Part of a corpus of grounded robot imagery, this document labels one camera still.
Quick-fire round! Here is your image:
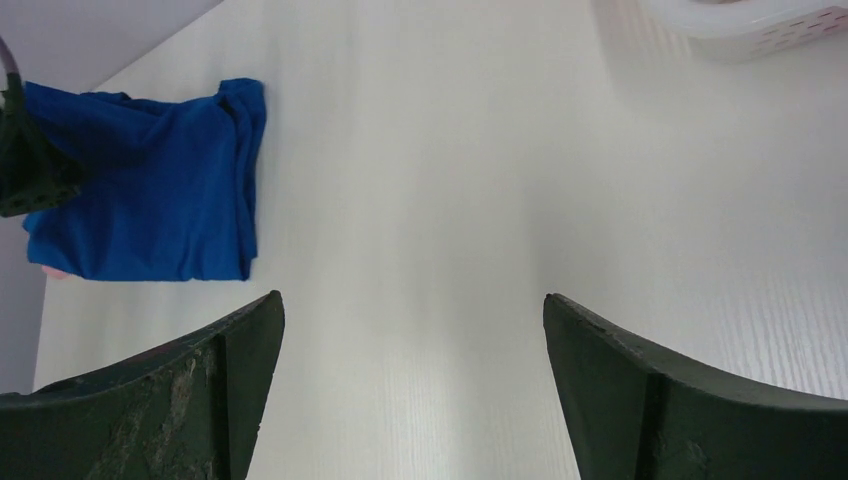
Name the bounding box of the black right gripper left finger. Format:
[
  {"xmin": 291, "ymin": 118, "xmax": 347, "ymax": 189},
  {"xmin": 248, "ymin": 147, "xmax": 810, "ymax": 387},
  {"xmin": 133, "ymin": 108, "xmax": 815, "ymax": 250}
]
[{"xmin": 1, "ymin": 291, "xmax": 285, "ymax": 479}]

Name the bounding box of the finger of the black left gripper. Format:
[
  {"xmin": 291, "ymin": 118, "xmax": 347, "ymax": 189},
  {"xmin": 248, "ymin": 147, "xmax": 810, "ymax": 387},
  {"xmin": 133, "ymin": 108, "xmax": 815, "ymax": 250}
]
[{"xmin": 1, "ymin": 73, "xmax": 85, "ymax": 218}]

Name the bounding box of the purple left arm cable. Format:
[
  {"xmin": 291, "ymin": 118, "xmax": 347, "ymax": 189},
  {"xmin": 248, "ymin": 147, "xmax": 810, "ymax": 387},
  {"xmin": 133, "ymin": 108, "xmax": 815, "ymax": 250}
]
[{"xmin": 0, "ymin": 36, "xmax": 21, "ymax": 81}]

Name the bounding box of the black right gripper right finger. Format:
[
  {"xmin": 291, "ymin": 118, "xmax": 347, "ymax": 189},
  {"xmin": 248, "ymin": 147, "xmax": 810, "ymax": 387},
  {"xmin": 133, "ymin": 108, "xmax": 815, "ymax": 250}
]
[{"xmin": 543, "ymin": 294, "xmax": 847, "ymax": 479}]

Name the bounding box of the blue t shirt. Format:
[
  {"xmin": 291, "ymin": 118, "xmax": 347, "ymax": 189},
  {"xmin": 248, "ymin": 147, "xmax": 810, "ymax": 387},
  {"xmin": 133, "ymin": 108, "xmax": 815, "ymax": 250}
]
[{"xmin": 23, "ymin": 78, "xmax": 267, "ymax": 282}]

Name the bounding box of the folded pink t shirt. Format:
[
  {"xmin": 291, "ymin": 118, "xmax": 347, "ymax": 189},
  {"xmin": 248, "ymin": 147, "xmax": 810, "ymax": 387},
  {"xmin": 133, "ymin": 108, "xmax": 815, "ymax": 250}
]
[{"xmin": 41, "ymin": 265, "xmax": 73, "ymax": 280}]

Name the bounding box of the white plastic basket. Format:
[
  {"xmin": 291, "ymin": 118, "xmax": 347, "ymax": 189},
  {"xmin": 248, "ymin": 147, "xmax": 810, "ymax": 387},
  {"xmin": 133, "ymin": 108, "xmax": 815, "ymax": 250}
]
[{"xmin": 640, "ymin": 0, "xmax": 847, "ymax": 62}]

